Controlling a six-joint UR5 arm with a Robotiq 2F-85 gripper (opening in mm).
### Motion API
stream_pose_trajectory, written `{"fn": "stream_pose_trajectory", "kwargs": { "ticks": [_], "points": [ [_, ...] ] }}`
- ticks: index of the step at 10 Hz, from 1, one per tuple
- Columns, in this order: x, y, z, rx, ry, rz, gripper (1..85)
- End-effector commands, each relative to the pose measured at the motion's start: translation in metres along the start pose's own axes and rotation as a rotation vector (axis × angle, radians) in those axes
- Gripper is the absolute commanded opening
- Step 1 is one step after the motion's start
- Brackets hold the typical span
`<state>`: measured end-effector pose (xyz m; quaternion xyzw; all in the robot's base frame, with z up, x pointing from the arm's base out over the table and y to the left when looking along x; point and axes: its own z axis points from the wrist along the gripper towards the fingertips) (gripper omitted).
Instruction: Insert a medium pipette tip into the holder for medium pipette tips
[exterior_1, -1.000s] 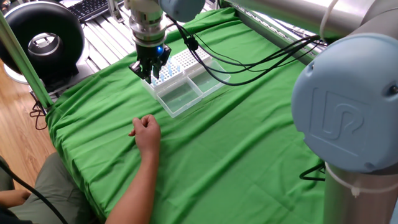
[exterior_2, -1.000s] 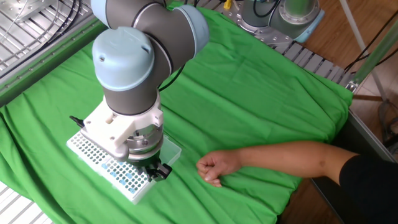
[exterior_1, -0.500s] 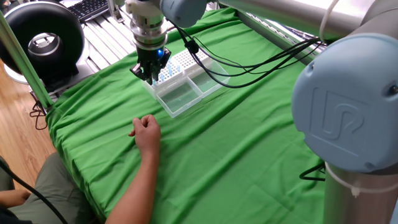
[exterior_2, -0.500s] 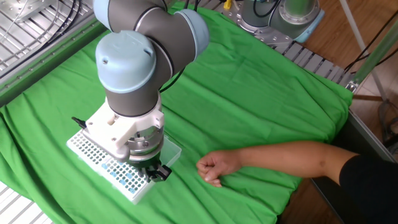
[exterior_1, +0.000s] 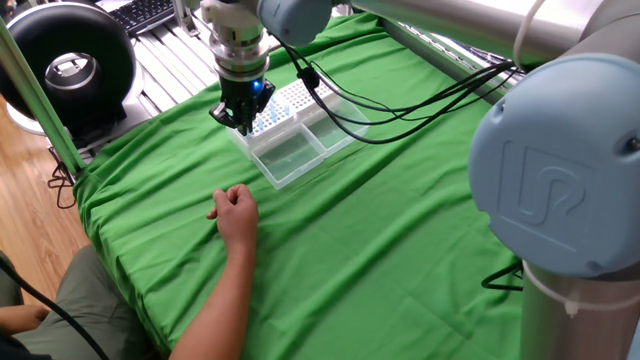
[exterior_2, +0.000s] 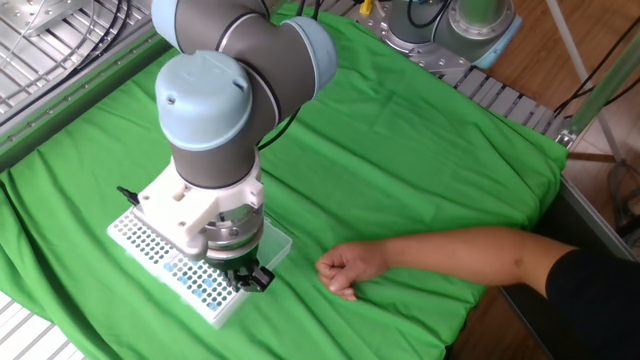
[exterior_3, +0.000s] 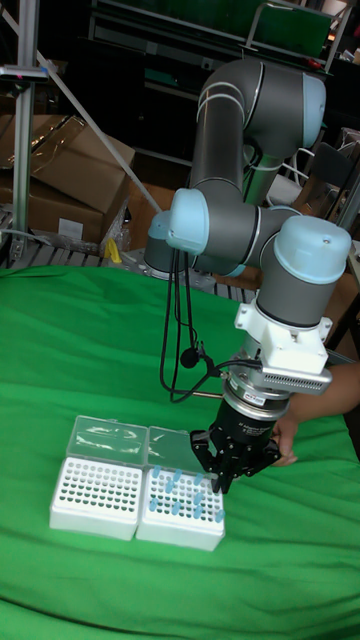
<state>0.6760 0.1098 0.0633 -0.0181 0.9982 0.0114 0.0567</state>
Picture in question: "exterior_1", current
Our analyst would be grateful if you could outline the person's right hand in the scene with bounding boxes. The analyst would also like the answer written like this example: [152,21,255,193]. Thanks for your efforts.
[206,183,260,254]

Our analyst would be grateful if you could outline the thin black floor cable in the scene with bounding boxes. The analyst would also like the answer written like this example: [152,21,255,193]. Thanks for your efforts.
[47,148,77,210]

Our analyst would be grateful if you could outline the black ring-shaped fan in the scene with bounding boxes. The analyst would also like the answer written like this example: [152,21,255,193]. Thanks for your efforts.
[0,1,146,151]

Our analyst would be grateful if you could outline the grey metal frame rail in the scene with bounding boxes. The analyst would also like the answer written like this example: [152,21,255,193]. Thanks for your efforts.
[379,17,506,106]

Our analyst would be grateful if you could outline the thick black cable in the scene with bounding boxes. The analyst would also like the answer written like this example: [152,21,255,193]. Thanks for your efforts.
[0,255,110,360]

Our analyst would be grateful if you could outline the black cable with ferrite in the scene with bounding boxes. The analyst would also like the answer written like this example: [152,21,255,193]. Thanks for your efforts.
[272,37,524,146]

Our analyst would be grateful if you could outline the white cable tie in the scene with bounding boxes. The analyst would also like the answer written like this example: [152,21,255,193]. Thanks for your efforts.
[522,259,640,319]
[512,0,547,71]

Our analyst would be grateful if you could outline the black cable silver connector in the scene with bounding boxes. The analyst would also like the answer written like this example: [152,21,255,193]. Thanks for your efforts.
[481,259,525,292]

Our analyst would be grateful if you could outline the green table cloth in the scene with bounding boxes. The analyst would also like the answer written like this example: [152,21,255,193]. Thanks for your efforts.
[73,12,526,360]

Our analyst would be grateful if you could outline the aluminium profile post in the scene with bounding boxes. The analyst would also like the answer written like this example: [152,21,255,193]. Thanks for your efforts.
[172,0,201,37]

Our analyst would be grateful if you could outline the black keyboard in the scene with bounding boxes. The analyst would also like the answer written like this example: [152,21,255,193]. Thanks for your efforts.
[107,0,176,35]

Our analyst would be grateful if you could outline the grey green trousers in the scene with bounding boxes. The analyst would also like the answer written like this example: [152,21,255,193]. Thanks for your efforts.
[0,244,161,360]

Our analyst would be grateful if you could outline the white pipette tip box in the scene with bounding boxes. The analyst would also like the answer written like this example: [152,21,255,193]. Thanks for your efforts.
[274,78,372,159]
[227,102,329,191]

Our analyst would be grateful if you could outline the green covered frame post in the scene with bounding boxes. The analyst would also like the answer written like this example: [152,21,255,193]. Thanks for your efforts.
[0,17,87,176]

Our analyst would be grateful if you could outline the person's right forearm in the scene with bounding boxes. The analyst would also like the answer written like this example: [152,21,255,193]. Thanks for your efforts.
[168,247,257,360]

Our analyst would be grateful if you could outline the person's left hand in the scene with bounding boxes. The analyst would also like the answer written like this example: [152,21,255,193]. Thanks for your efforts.
[0,304,51,335]

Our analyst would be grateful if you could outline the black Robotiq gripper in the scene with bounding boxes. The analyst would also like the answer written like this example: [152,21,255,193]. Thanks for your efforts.
[208,74,277,137]

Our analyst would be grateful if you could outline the plain black robot cable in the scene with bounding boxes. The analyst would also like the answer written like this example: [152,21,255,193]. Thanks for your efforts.
[279,44,521,126]

